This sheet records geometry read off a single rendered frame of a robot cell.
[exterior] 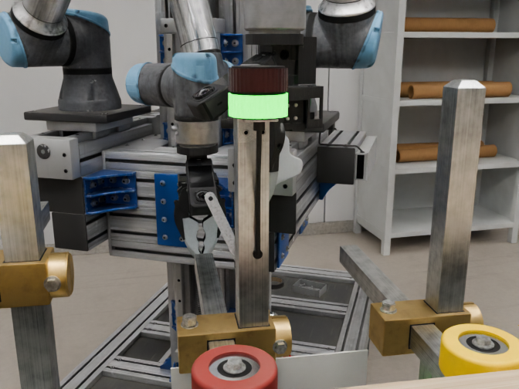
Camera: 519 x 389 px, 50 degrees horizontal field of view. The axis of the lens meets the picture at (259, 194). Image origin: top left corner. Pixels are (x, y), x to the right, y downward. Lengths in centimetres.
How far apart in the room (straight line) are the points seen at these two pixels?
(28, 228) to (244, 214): 23
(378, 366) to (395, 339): 155
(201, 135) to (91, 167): 48
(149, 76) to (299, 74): 36
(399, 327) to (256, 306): 18
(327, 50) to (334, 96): 230
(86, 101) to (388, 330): 93
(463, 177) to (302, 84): 22
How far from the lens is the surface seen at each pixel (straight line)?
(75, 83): 141
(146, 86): 100
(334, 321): 211
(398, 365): 230
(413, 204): 385
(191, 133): 93
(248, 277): 65
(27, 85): 326
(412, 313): 74
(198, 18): 111
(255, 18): 68
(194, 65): 92
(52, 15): 129
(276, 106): 54
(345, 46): 118
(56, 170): 131
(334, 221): 365
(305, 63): 71
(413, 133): 373
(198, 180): 92
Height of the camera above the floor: 119
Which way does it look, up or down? 15 degrees down
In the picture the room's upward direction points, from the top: straight up
